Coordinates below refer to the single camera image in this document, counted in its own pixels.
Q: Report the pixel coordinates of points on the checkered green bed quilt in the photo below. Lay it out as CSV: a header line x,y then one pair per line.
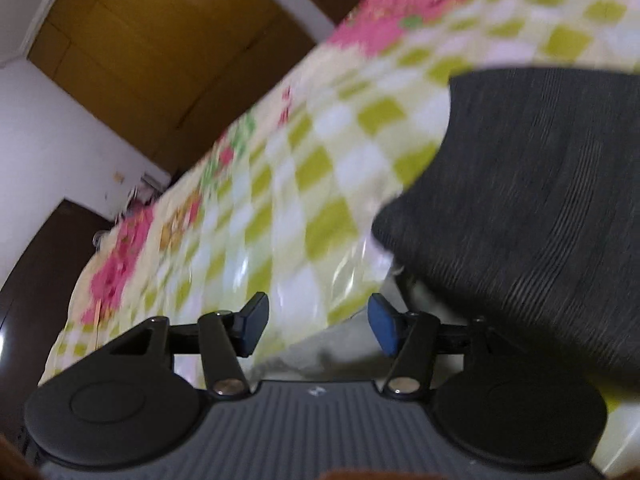
x,y
284,204

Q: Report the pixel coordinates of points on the dark grey folded garment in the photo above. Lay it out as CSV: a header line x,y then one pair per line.
x,y
529,212

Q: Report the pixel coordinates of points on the brown wooden wardrobe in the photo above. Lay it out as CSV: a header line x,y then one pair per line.
x,y
168,76

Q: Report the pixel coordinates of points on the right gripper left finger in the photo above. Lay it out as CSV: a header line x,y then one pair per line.
x,y
224,338

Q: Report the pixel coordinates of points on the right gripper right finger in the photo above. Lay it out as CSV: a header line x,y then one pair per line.
x,y
411,341

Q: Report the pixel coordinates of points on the dark wooden headboard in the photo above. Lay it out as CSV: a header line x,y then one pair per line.
x,y
34,302

